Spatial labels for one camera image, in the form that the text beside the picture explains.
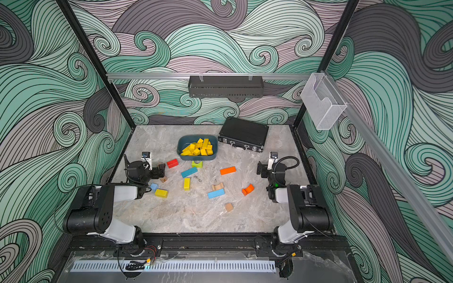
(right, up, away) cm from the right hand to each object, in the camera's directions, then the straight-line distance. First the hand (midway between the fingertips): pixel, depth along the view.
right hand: (267, 161), depth 94 cm
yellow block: (-45, +5, +10) cm, 46 cm away
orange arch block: (-11, -14, -4) cm, 18 cm away
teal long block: (-45, -7, +4) cm, 45 cm away
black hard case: (-12, +16, +18) cm, 26 cm away
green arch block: (-37, -3, +4) cm, 38 cm away
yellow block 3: (-43, -11, -4) cm, 45 cm away
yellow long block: (-32, +7, +9) cm, 34 cm away
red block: (-54, -2, +5) cm, 54 cm away
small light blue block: (-59, -12, -7) cm, 61 cm away
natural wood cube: (-21, -21, -10) cm, 32 cm away
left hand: (-61, -1, +1) cm, 61 cm away
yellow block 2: (-56, -15, -6) cm, 58 cm away
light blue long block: (-27, -16, -4) cm, 32 cm away
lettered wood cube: (-56, -9, -2) cm, 57 cm away
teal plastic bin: (-40, +8, +13) cm, 43 cm away
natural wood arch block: (-28, -13, -3) cm, 31 cm away
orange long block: (-24, -6, +4) cm, 25 cm away
